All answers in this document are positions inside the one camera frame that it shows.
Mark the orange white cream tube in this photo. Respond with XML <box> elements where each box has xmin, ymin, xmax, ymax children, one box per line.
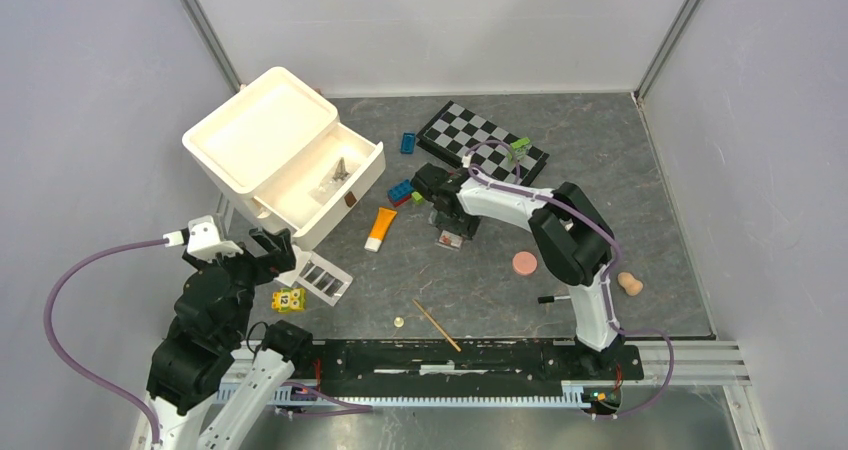
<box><xmin>364</xmin><ymin>207</ymin><xmax>397</xmax><ymax>252</ymax></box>

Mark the clear bag of hair clips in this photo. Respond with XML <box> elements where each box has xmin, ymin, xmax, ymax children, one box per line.
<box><xmin>311</xmin><ymin>157</ymin><xmax>350</xmax><ymax>201</ymax></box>

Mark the small blue lego brick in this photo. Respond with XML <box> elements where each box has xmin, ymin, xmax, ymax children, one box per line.
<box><xmin>399</xmin><ymin>132</ymin><xmax>417</xmax><ymax>155</ymax></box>

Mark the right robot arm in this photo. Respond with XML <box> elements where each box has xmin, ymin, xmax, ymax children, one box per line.
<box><xmin>411</xmin><ymin>164</ymin><xmax>623</xmax><ymax>378</ymax></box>

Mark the black eyeliner pen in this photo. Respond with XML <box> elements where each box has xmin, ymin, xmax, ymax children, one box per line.
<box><xmin>537</xmin><ymin>295</ymin><xmax>571</xmax><ymax>304</ymax></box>

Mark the yellow owl number block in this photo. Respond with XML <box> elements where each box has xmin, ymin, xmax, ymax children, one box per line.
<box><xmin>271</xmin><ymin>288</ymin><xmax>306</xmax><ymax>314</ymax></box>

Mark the blue red lego stack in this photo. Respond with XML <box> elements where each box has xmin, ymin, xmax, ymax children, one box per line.
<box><xmin>387</xmin><ymin>179</ymin><xmax>415</xmax><ymax>208</ymax></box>

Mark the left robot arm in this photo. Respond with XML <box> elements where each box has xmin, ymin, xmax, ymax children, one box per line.
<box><xmin>146</xmin><ymin>220</ymin><xmax>314</xmax><ymax>449</ymax></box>

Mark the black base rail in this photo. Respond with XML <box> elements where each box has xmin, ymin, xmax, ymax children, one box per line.
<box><xmin>294</xmin><ymin>338</ymin><xmax>644</xmax><ymax>397</ymax></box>

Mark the green lego plate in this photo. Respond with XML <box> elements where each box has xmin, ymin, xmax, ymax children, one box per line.
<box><xmin>510</xmin><ymin>137</ymin><xmax>532</xmax><ymax>160</ymax></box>

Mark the black grey checkerboard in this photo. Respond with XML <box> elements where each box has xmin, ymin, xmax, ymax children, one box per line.
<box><xmin>416</xmin><ymin>101</ymin><xmax>549</xmax><ymax>186</ymax></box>

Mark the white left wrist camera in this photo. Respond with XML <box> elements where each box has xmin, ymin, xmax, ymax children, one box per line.
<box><xmin>162</xmin><ymin>215</ymin><xmax>244</xmax><ymax>263</ymax></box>

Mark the wooden stick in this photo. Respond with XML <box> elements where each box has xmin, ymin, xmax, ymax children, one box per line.
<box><xmin>412</xmin><ymin>299</ymin><xmax>462</xmax><ymax>353</ymax></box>

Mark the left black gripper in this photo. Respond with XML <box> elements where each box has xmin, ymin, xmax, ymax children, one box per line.
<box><xmin>185</xmin><ymin>223</ymin><xmax>296</xmax><ymax>341</ymax></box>

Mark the clear false eyelash case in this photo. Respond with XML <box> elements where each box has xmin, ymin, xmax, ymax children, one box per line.
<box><xmin>436</xmin><ymin>230</ymin><xmax>465</xmax><ymax>250</ymax></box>

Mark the white drawer organizer box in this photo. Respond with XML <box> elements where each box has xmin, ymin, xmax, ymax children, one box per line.
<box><xmin>182</xmin><ymin>67</ymin><xmax>386</xmax><ymax>250</ymax></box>

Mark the pink round powder puff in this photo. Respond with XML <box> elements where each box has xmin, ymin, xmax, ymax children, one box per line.
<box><xmin>512</xmin><ymin>251</ymin><xmax>538</xmax><ymax>276</ymax></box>

